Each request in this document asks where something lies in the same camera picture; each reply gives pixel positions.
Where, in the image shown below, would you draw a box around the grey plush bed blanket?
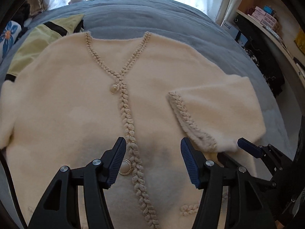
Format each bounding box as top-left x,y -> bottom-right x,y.
0,0 -> 296,229

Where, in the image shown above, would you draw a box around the yellow-green folded garment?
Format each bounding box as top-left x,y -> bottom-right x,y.
5,14 -> 84,82

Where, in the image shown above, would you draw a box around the white box with label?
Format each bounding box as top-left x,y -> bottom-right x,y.
221,20 -> 239,39

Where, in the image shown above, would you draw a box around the pink storage boxes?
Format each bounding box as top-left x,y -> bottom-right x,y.
251,6 -> 280,31

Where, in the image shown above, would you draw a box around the yellow paper on shelf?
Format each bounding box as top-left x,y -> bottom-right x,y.
294,28 -> 305,54

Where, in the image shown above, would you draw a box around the cream fuzzy knit cardigan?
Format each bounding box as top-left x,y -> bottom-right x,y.
1,33 -> 266,228

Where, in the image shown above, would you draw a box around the wooden bookshelf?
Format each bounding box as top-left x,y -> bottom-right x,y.
236,0 -> 304,85

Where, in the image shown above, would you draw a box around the black patterned hanging clothes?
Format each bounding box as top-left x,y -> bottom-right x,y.
234,15 -> 285,97

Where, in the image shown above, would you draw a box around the blue floral white pillow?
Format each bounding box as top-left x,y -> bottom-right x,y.
0,21 -> 22,61

